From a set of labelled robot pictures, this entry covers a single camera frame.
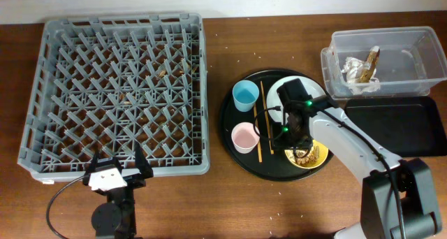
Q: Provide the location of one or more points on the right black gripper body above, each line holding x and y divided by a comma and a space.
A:
286, 135

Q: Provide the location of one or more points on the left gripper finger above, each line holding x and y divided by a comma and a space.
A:
95, 160
142, 164

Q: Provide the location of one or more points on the yellow bowl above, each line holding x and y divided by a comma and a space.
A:
324, 152

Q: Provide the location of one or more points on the pink plastic cup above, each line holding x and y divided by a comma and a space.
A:
244, 137

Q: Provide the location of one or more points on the blue plastic cup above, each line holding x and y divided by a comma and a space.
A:
245, 94

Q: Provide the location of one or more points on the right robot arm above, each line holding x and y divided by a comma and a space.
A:
398, 196

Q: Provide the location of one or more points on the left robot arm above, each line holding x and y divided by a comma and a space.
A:
116, 217

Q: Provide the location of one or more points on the grey dishwasher rack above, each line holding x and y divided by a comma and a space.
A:
107, 85

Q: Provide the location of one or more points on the right wooden chopstick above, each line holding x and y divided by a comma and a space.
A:
267, 121

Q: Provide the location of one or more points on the wooden chopstick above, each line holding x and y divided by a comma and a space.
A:
259, 149
267, 121

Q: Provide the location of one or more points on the grey round plate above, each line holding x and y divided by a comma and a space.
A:
272, 100

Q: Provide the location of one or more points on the round black tray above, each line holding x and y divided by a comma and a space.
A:
274, 167

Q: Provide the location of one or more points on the left wooden chopstick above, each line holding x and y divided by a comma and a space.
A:
259, 149

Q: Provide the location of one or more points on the crumpled white paper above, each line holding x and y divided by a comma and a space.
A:
352, 70

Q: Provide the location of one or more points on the clear plastic bin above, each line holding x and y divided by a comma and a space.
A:
411, 61

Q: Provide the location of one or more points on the brown food scrap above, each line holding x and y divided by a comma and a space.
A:
370, 64

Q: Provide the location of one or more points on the rectangular black tray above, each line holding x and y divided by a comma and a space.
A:
407, 126

